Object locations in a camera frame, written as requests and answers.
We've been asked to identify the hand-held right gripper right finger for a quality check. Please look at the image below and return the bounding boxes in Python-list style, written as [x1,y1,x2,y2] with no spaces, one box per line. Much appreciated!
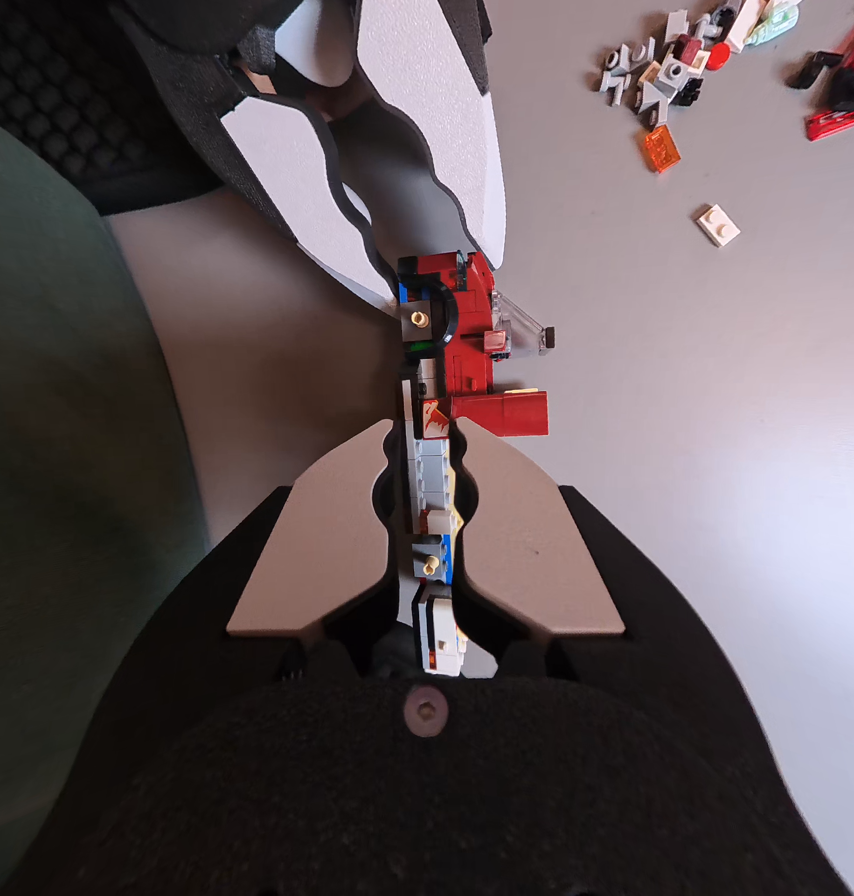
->
[448,417,628,638]

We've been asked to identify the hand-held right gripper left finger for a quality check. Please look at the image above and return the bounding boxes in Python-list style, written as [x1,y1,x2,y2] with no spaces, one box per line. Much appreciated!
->
[225,419,400,641]

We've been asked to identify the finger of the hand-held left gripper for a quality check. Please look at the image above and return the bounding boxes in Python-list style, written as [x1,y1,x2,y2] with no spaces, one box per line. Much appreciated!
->
[353,0,506,273]
[219,94,400,310]

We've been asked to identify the red and tan brick truck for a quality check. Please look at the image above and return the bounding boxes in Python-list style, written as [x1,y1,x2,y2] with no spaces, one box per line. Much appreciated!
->
[395,248,558,680]

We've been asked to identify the grey desk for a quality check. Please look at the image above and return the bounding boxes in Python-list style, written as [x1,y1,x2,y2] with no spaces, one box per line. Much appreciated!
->
[105,0,854,896]

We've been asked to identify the person's left hand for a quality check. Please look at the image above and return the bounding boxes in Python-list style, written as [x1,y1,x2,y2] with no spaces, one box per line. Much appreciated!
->
[323,73,380,126]

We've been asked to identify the black ribbed cushion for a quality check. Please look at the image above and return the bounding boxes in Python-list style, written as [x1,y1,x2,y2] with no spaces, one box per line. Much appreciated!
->
[0,0,223,218]

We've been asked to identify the orange transparent flat brick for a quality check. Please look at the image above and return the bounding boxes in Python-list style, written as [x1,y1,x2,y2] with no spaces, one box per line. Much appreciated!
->
[642,126,682,175]

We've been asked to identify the pile of small loose bricks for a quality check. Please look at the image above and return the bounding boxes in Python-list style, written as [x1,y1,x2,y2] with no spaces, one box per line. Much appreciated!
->
[598,0,805,132]

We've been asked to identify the green sweatshirt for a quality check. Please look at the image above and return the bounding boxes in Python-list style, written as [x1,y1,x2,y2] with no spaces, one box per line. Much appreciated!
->
[0,111,212,896]

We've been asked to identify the small white plate brick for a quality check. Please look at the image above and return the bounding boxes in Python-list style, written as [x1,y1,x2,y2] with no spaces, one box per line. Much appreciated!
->
[695,203,742,249]

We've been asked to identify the black clip brick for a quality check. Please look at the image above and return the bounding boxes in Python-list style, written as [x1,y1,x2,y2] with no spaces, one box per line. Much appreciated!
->
[785,51,842,91]

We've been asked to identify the red and black brick assembly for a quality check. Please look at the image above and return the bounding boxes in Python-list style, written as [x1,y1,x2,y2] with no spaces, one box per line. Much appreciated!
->
[805,70,854,143]

